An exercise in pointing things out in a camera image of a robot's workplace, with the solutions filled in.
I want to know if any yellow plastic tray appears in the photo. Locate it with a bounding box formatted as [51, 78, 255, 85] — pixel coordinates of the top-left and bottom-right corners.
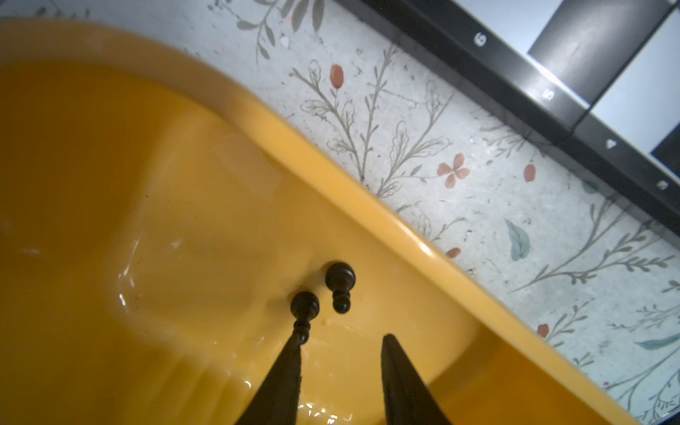
[1, 19, 632, 424]

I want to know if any black white chessboard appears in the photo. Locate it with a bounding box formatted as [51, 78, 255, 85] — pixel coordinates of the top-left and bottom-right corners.
[345, 1, 679, 233]

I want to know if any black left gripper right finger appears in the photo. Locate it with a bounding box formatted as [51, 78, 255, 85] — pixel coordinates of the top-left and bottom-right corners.
[381, 334, 451, 425]

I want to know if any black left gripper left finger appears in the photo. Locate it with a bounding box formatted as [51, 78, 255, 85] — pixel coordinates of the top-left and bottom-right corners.
[237, 334, 302, 424]

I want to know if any black chess pawn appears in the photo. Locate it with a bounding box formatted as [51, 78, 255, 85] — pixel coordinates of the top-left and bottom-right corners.
[325, 262, 356, 315]
[290, 291, 320, 345]

